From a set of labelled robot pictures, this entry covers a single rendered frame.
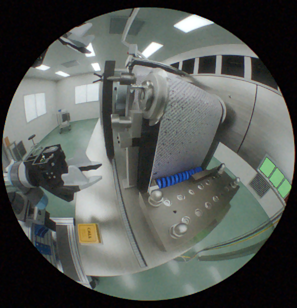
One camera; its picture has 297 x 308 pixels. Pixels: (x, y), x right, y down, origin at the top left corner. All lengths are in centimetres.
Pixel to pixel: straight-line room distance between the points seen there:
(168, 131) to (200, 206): 22
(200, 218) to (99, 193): 37
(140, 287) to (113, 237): 110
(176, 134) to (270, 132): 35
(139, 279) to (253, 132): 146
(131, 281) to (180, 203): 121
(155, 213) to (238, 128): 41
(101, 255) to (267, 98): 73
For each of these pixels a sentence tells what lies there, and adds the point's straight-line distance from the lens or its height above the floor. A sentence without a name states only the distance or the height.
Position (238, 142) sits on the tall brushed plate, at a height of 119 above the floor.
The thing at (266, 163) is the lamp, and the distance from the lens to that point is 42.
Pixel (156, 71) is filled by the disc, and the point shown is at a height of 131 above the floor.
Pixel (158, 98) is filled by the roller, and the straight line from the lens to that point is 18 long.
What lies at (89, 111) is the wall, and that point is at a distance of 591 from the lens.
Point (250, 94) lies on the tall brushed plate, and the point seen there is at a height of 139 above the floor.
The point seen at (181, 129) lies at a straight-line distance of 23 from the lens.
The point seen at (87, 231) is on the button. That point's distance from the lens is 36.
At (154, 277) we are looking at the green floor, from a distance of 134.
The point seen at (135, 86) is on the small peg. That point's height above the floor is 127.
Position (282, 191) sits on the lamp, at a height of 117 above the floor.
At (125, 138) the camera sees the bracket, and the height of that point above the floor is 113.
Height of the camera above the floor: 125
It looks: 34 degrees down
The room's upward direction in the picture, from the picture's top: 8 degrees clockwise
